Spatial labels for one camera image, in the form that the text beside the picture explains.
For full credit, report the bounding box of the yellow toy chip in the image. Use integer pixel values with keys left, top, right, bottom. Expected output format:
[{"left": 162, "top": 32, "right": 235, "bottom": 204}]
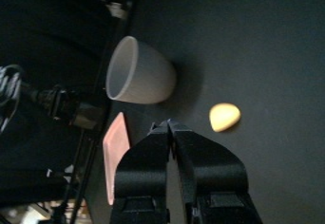
[{"left": 208, "top": 103, "right": 242, "bottom": 133}]

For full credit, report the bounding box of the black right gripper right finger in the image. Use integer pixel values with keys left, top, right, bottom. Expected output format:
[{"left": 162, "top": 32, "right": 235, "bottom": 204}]
[{"left": 167, "top": 119, "right": 263, "bottom": 224}]

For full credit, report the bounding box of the black coiled cable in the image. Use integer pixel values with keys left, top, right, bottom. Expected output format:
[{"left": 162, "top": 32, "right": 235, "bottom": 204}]
[{"left": 0, "top": 64, "right": 25, "bottom": 134}]

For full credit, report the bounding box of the grey bowl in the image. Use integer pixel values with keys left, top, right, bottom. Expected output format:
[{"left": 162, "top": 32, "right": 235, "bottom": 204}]
[{"left": 104, "top": 35, "right": 178, "bottom": 105}]

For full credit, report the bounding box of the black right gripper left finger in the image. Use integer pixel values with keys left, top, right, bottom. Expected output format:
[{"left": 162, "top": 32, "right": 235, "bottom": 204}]
[{"left": 109, "top": 120, "right": 172, "bottom": 224}]

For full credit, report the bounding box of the pink square plate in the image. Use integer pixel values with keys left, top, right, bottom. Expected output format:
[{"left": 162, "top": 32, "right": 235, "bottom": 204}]
[{"left": 101, "top": 111, "right": 132, "bottom": 206}]

